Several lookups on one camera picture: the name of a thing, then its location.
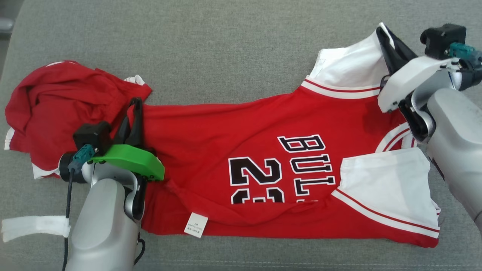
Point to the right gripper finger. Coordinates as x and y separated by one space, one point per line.
387 56
403 51

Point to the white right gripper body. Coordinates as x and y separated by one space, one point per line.
410 77

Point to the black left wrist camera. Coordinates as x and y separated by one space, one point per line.
92 135

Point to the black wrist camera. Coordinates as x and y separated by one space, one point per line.
92 135
440 39

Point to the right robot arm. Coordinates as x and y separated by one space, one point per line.
455 143

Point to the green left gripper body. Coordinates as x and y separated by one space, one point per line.
135 158

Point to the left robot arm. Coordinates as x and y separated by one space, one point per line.
101 226

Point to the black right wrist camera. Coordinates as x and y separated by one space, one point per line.
440 39

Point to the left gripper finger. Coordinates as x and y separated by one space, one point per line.
123 133
137 120

